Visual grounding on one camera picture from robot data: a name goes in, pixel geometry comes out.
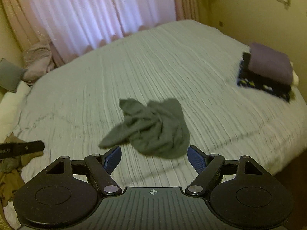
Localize grey t-shirt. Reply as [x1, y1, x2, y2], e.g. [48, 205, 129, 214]
[99, 98, 190, 159]

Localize olive brown clothes pile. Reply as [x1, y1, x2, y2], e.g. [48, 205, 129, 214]
[0, 133, 44, 208]

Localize white pillow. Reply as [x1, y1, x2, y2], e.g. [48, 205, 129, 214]
[0, 81, 31, 143]

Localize striped white bedspread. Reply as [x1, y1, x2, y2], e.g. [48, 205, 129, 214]
[2, 19, 307, 230]

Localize grey pillow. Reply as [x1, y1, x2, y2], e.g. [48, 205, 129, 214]
[0, 58, 26, 93]

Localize crumpled pink blanket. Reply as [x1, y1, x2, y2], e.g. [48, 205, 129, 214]
[22, 39, 55, 83]

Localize folded dark patterned garment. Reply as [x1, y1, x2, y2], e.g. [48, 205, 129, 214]
[237, 52, 292, 102]

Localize folded purple garment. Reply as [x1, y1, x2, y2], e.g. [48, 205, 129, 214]
[248, 43, 293, 85]

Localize sheer pink curtain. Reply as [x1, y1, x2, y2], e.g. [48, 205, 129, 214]
[30, 0, 176, 63]

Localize beige drape curtain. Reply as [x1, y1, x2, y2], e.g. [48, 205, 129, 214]
[1, 0, 64, 67]

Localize wall socket plate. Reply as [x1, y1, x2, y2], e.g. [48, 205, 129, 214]
[277, 0, 291, 10]

